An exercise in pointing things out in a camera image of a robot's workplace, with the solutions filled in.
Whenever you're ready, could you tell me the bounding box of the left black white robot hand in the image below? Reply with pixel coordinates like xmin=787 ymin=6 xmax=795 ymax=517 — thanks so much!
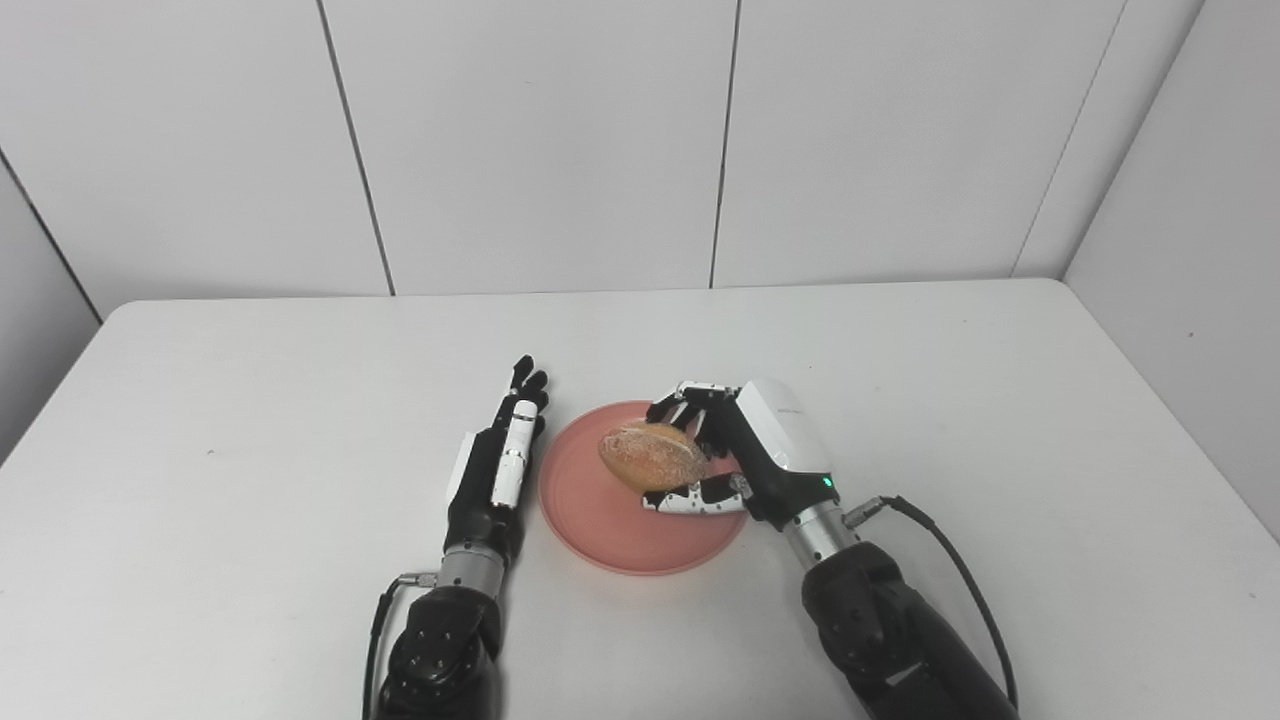
xmin=444 ymin=354 xmax=550 ymax=566

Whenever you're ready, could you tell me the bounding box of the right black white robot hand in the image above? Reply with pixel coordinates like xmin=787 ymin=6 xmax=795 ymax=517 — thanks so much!
xmin=641 ymin=378 xmax=839 ymax=531

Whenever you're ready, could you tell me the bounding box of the golden bread roll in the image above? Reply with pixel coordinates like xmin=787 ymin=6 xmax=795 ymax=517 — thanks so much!
xmin=598 ymin=421 xmax=712 ymax=494

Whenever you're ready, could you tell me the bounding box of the pink round plate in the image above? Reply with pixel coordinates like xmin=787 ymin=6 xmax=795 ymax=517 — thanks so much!
xmin=539 ymin=400 xmax=750 ymax=577

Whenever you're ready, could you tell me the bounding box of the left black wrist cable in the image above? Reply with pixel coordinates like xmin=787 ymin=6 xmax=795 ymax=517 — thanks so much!
xmin=362 ymin=572 xmax=439 ymax=720

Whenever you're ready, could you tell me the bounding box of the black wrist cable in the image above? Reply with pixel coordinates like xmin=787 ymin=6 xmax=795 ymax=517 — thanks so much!
xmin=843 ymin=495 xmax=1021 ymax=713
xmin=362 ymin=572 xmax=439 ymax=720

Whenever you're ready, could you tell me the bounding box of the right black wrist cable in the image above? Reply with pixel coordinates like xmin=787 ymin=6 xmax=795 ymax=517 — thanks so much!
xmin=843 ymin=495 xmax=1021 ymax=713

